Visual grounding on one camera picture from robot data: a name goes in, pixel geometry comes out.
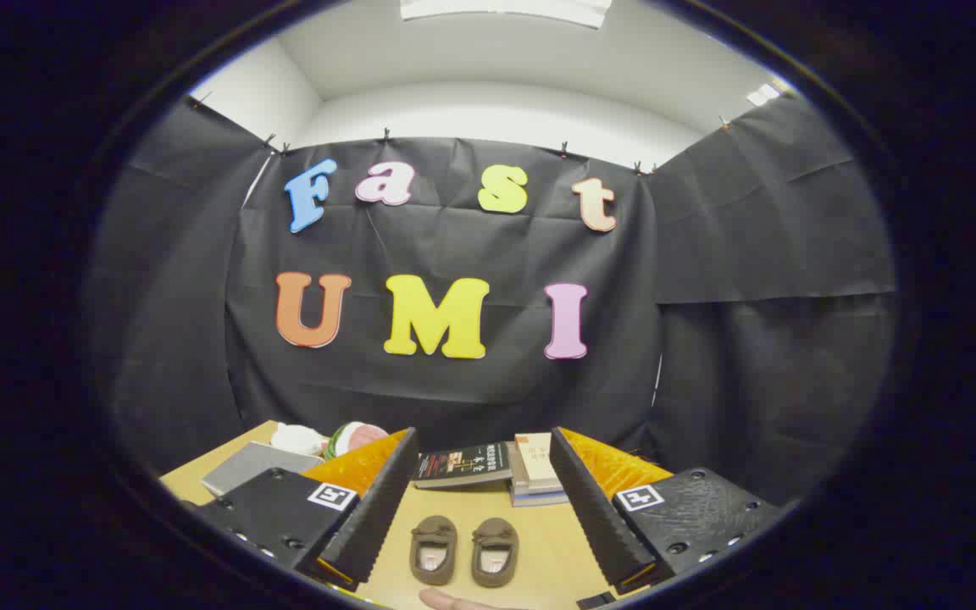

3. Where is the brown suede moccasin shoe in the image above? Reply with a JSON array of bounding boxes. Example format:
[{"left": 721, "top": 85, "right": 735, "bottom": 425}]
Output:
[
  {"left": 409, "top": 515, "right": 458, "bottom": 586},
  {"left": 470, "top": 517, "right": 520, "bottom": 589}
]

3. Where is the watermelon slice plush toy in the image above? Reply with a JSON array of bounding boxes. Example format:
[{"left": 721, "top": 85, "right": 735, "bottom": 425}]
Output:
[{"left": 324, "top": 421, "right": 390, "bottom": 462}]

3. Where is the blue cover book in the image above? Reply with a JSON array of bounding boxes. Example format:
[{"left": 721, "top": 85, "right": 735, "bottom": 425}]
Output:
[{"left": 507, "top": 442, "right": 571, "bottom": 508}]

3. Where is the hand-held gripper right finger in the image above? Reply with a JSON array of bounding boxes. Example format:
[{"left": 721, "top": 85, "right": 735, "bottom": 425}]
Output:
[{"left": 548, "top": 426, "right": 783, "bottom": 596}]

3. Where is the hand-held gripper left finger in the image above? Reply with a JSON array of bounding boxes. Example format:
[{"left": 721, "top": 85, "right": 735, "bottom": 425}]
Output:
[{"left": 191, "top": 426, "right": 419, "bottom": 592}]

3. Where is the black cover book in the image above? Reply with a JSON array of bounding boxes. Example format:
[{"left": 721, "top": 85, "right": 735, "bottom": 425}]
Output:
[{"left": 411, "top": 442, "right": 513, "bottom": 491}]

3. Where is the white plush toy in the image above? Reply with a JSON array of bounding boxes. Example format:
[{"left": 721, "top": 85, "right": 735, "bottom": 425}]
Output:
[{"left": 270, "top": 422, "right": 329, "bottom": 458}]

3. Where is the cream fabric storage box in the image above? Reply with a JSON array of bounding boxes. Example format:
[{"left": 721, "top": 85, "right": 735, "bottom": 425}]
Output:
[{"left": 200, "top": 441, "right": 324, "bottom": 497}]

